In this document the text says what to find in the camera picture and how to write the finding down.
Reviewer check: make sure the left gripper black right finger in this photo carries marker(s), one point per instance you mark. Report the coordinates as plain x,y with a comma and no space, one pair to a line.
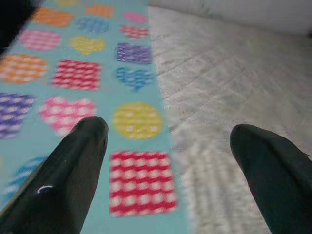
275,175

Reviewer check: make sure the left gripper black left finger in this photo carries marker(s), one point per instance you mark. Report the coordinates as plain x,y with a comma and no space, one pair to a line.
65,175

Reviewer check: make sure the teal blanket coloured hearts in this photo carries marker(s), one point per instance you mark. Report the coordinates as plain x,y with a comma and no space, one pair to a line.
107,92

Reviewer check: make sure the grey quilted mattress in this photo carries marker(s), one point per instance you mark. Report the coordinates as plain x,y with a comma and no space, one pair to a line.
231,80

